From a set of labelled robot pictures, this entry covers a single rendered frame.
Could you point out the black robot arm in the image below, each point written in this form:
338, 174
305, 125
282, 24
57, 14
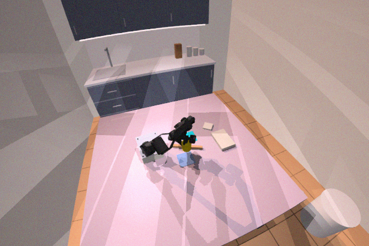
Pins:
158, 145

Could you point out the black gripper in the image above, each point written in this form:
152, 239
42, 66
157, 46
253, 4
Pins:
192, 139

